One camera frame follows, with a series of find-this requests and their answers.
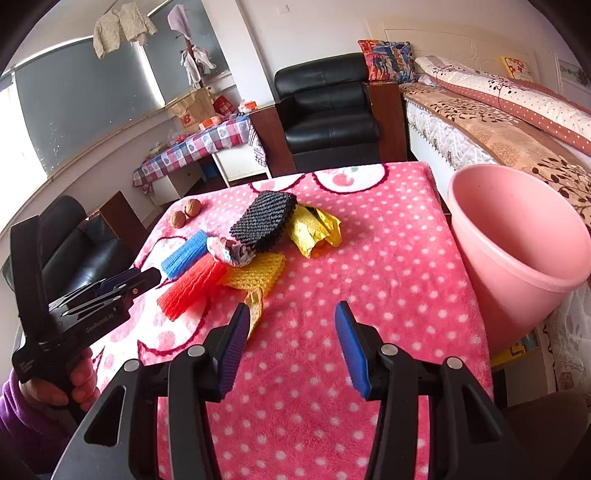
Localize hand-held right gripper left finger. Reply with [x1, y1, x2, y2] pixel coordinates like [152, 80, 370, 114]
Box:
[51, 302, 251, 480]

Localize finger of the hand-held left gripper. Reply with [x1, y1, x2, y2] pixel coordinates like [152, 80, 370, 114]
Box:
[69, 267, 143, 298]
[60, 269, 162, 315]

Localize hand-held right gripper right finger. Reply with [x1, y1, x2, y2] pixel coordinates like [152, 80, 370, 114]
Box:
[335, 301, 536, 480]

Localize red foam net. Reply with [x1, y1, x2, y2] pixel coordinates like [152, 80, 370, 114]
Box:
[157, 254, 228, 322]

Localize blue foam net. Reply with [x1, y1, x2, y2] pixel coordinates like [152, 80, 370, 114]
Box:
[161, 230, 211, 281]

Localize printed wrapper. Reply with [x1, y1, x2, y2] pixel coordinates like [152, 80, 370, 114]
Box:
[206, 235, 257, 267]

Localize yellow foam net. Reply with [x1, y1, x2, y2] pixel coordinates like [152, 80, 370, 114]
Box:
[217, 251, 286, 296]

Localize black foam net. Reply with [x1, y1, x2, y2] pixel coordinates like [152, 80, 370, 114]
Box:
[229, 190, 298, 253]

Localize yellow foil wrapper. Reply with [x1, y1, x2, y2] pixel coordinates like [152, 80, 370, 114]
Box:
[284, 204, 343, 259]

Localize pink plastic bucket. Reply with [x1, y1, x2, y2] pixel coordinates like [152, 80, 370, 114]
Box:
[447, 162, 591, 356]

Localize person's left forearm purple sleeve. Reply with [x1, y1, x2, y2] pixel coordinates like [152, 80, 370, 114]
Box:
[0, 369, 77, 476]

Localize person's left hand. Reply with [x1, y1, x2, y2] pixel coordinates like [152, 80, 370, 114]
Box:
[18, 345, 100, 411]

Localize black leather armchair wooden arms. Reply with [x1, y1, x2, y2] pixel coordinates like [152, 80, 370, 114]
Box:
[249, 52, 407, 178]
[2, 191, 160, 296]

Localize pink polka-dot blanket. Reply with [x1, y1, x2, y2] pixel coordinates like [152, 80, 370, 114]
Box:
[92, 161, 495, 480]

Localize white desk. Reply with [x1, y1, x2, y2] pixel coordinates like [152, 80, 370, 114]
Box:
[150, 143, 273, 206]

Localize checked heart tablecloth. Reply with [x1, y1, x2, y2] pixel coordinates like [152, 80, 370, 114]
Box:
[133, 113, 252, 197]

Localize yellow printed bag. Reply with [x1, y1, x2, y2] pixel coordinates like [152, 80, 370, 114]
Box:
[492, 332, 541, 370]

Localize checked hanging cloth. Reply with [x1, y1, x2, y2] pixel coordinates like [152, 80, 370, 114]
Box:
[247, 124, 269, 168]

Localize brown paper bag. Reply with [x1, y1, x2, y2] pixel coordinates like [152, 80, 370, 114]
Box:
[166, 88, 218, 136]

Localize grey frosted window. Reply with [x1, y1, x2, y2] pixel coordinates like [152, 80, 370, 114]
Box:
[0, 0, 232, 176]

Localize white hanging garment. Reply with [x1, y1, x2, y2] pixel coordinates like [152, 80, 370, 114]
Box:
[179, 44, 218, 86]

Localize white quilted mattress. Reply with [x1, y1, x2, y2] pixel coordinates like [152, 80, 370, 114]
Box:
[404, 83, 591, 402]

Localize beige hanging sweater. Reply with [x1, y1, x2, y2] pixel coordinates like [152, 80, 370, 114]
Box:
[93, 2, 158, 59]

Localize pink hanging cloth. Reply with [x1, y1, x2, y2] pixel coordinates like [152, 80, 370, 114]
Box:
[167, 4, 194, 40]

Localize brown floral blanket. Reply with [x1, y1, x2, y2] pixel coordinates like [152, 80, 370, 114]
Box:
[399, 82, 591, 232]

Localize colourful printed cushion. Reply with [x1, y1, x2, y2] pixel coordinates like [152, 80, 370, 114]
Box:
[358, 39, 413, 85]

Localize white floral quilt pink border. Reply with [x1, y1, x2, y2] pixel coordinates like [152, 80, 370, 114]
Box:
[414, 55, 591, 155]

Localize white headboard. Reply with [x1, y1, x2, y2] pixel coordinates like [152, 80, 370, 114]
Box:
[365, 18, 555, 88]

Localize yellow floral cushion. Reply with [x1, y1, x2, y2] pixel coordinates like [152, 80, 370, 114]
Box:
[500, 56, 536, 80]

